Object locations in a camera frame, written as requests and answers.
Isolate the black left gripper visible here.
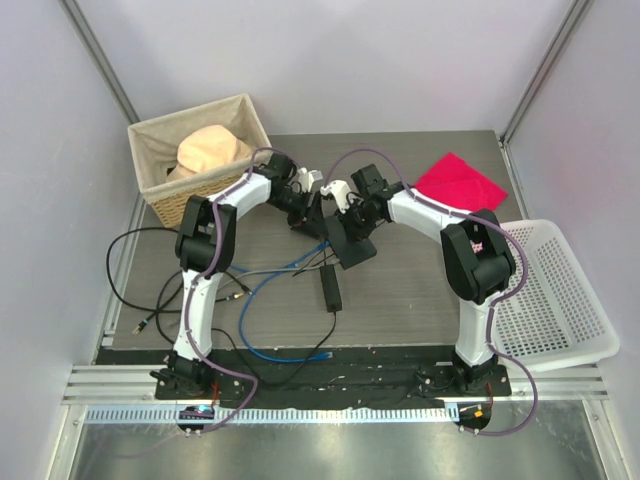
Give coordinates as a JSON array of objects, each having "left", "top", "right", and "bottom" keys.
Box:
[{"left": 267, "top": 188, "right": 328, "bottom": 239}]

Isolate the black network switch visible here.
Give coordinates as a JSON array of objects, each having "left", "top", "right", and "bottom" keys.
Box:
[{"left": 325, "top": 216, "right": 377, "bottom": 270}]

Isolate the black power adapter cord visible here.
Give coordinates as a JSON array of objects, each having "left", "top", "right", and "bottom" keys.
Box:
[{"left": 154, "top": 219, "right": 396, "bottom": 387}]

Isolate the short blue ethernet cable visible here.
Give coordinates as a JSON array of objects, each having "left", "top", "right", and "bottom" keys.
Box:
[{"left": 214, "top": 239, "right": 331, "bottom": 304}]

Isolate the black ethernet cable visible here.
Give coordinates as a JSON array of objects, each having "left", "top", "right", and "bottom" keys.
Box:
[{"left": 105, "top": 227, "right": 189, "bottom": 336}]

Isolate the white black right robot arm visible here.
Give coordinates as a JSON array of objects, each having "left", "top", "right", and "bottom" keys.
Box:
[{"left": 321, "top": 164, "right": 516, "bottom": 395}]

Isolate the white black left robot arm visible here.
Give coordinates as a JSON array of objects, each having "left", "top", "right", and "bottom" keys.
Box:
[{"left": 168, "top": 150, "right": 323, "bottom": 399}]

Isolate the black power adapter brick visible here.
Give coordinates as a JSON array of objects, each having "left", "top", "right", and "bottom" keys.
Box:
[{"left": 319, "top": 265, "right": 343, "bottom": 313}]

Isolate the red folded cloth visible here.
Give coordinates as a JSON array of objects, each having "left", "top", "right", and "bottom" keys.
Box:
[{"left": 415, "top": 152, "right": 508, "bottom": 211}]

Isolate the peach cloth hat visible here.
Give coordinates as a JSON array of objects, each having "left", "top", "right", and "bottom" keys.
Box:
[{"left": 166, "top": 125, "right": 253, "bottom": 183}]

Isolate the wicker basket with liner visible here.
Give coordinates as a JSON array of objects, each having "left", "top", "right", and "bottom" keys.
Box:
[{"left": 128, "top": 93, "right": 271, "bottom": 227}]

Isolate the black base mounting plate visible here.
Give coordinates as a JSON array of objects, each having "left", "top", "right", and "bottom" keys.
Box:
[{"left": 151, "top": 346, "right": 512, "bottom": 410}]

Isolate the white perforated plastic basket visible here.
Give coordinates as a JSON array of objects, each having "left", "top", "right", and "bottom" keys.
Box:
[{"left": 492, "top": 220, "right": 620, "bottom": 372}]

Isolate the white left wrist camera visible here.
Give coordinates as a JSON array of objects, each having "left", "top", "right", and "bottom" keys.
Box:
[{"left": 297, "top": 167, "right": 323, "bottom": 193}]

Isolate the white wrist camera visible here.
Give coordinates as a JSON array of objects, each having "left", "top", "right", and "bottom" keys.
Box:
[
  {"left": 297, "top": 167, "right": 323, "bottom": 193},
  {"left": 320, "top": 180, "right": 353, "bottom": 213}
]

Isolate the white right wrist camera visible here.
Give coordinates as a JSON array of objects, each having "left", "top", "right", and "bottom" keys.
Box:
[{"left": 320, "top": 180, "right": 353, "bottom": 213}]

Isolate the grey ethernet cable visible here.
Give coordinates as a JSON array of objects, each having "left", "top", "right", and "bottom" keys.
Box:
[{"left": 227, "top": 257, "right": 336, "bottom": 281}]

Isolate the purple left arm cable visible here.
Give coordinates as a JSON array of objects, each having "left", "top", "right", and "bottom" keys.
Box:
[{"left": 182, "top": 146, "right": 309, "bottom": 436}]

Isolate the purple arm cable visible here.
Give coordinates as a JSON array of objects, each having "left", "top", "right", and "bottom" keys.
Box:
[
  {"left": 324, "top": 147, "right": 539, "bottom": 437},
  {"left": 182, "top": 146, "right": 309, "bottom": 436}
]

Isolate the long blue ethernet cable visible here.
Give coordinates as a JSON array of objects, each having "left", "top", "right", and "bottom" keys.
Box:
[{"left": 238, "top": 242, "right": 334, "bottom": 362}]

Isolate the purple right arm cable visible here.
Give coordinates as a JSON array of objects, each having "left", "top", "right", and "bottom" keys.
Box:
[{"left": 324, "top": 147, "right": 539, "bottom": 437}]

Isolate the white slotted cable duct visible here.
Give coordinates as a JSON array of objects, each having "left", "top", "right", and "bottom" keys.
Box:
[{"left": 84, "top": 403, "right": 459, "bottom": 425}]

